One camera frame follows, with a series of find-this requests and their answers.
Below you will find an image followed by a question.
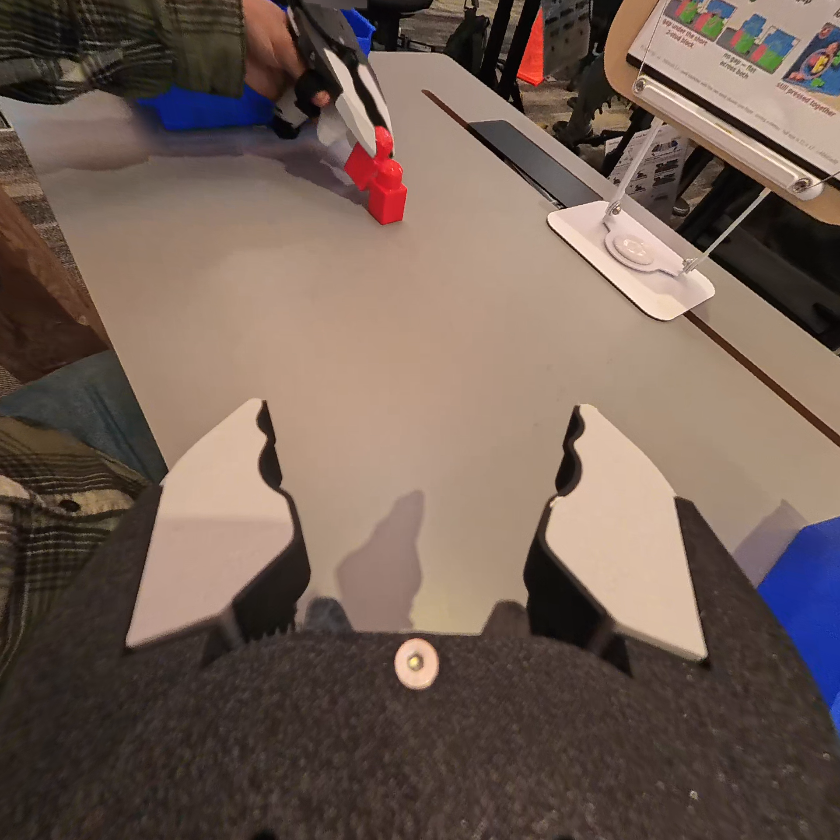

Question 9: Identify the blue plastic bin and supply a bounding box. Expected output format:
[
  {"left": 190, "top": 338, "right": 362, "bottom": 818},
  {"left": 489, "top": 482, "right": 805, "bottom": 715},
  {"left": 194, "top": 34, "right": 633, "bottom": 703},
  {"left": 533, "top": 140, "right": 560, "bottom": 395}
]
[
  {"left": 757, "top": 517, "right": 840, "bottom": 711},
  {"left": 136, "top": 5, "right": 377, "bottom": 131}
]

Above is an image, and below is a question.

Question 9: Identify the black cable tray cover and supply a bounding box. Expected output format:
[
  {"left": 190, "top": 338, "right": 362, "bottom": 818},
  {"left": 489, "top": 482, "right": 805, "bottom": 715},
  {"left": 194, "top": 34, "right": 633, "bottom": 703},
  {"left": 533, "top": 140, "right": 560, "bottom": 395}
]
[{"left": 469, "top": 119, "right": 602, "bottom": 210}]

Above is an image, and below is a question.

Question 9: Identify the white document stand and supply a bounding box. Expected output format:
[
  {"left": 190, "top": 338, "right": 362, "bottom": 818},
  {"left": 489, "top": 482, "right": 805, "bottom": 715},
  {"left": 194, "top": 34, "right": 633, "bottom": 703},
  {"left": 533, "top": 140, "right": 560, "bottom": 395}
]
[{"left": 547, "top": 77, "right": 840, "bottom": 323}]

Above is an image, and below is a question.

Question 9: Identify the wooden pillar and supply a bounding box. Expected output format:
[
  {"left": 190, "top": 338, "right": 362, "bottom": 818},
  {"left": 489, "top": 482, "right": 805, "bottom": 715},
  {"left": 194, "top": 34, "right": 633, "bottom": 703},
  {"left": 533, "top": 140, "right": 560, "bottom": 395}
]
[{"left": 0, "top": 189, "right": 110, "bottom": 385}]

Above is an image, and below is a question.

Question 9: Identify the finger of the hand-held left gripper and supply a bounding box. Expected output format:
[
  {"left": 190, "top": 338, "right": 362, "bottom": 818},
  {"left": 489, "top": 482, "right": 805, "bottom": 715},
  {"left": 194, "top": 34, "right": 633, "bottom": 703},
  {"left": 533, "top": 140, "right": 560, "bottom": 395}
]
[
  {"left": 325, "top": 50, "right": 379, "bottom": 154},
  {"left": 354, "top": 63, "right": 395, "bottom": 143}
]

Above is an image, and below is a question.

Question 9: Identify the person's left hand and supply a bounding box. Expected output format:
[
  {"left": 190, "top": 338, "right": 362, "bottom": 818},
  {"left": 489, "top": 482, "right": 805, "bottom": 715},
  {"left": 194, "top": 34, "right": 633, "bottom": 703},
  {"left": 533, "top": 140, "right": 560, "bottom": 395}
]
[{"left": 243, "top": 0, "right": 333, "bottom": 110}]

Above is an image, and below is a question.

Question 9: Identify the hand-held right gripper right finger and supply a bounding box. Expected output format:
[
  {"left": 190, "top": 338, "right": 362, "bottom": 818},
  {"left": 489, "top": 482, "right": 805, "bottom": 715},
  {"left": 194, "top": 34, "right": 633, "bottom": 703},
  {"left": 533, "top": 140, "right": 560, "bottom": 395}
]
[{"left": 524, "top": 403, "right": 710, "bottom": 665}]

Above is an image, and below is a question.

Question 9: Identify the red toy block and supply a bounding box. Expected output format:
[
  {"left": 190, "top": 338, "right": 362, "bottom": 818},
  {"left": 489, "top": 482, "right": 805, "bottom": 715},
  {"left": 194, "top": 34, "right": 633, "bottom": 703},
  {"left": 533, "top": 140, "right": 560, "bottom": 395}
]
[
  {"left": 344, "top": 126, "right": 396, "bottom": 192},
  {"left": 367, "top": 159, "right": 408, "bottom": 226}
]

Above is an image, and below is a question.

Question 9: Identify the black tripod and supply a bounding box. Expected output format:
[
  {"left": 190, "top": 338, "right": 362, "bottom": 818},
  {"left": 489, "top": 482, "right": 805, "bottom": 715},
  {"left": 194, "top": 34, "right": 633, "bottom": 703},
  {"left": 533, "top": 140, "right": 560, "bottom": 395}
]
[{"left": 478, "top": 0, "right": 527, "bottom": 114}]

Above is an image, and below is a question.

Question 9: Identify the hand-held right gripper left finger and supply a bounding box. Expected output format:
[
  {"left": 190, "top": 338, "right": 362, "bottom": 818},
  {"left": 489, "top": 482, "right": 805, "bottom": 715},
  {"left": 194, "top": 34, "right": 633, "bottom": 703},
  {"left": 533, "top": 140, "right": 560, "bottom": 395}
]
[{"left": 125, "top": 398, "right": 312, "bottom": 665}]

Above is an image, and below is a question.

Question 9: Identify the orange traffic cone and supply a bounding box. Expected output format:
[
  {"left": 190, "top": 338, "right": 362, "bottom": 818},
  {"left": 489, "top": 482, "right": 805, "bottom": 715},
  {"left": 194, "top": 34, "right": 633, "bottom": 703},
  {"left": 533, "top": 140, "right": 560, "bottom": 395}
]
[{"left": 518, "top": 8, "right": 547, "bottom": 87}]

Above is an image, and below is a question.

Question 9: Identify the printed white box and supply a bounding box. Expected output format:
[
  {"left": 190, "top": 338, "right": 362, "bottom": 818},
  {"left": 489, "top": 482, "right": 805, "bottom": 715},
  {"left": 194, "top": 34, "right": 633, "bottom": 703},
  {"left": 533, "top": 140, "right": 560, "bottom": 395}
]
[{"left": 606, "top": 125, "right": 688, "bottom": 206}]

